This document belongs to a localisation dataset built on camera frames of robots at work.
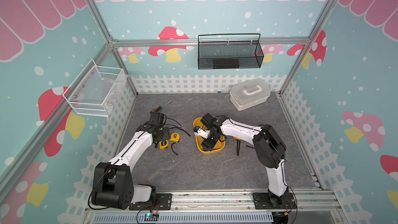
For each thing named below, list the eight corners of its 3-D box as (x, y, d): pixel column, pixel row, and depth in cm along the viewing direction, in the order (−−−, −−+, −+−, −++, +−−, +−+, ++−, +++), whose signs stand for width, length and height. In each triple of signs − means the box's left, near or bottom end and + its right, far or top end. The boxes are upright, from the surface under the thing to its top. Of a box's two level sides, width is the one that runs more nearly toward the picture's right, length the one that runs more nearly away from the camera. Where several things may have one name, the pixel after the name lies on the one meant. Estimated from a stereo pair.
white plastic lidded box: (240, 115, 110) (244, 103, 100) (225, 99, 120) (227, 86, 110) (268, 101, 119) (274, 88, 109) (252, 86, 129) (256, 74, 119)
